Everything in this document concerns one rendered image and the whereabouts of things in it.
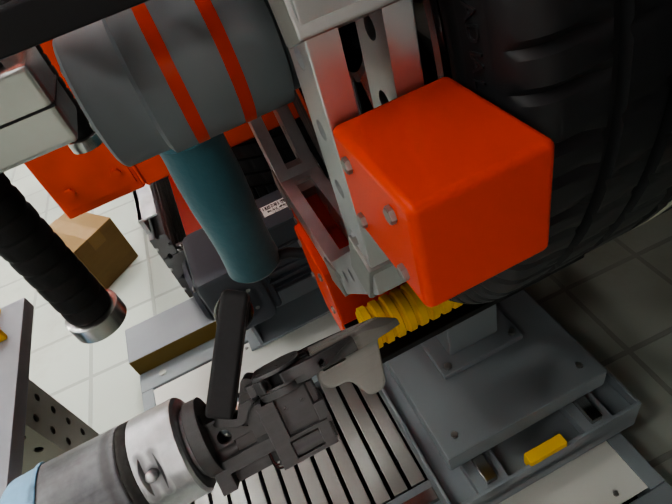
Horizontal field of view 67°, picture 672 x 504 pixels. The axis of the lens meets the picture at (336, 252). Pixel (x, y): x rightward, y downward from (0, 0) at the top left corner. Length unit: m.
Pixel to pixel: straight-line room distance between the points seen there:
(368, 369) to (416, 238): 0.26
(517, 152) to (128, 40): 0.34
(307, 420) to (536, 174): 0.30
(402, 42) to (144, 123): 0.27
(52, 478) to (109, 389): 1.01
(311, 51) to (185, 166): 0.43
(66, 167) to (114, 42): 0.59
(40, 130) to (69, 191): 0.72
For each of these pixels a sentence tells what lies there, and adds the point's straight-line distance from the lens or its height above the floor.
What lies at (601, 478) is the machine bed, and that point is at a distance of 1.03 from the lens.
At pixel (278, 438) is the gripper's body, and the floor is 0.63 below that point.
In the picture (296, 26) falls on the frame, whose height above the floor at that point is 0.94.
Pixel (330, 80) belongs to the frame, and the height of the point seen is 0.91.
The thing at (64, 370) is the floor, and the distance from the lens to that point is 1.66.
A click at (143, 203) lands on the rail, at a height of 0.39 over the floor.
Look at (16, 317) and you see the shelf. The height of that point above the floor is 0.45.
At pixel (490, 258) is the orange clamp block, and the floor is 0.83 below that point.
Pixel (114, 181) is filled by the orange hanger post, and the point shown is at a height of 0.56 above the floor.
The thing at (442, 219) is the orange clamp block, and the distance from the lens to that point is 0.22.
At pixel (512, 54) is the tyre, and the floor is 0.90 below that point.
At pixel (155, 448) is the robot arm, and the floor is 0.66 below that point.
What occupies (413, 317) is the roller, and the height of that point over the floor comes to 0.52.
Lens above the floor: 1.02
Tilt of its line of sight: 43 degrees down
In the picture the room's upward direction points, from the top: 19 degrees counter-clockwise
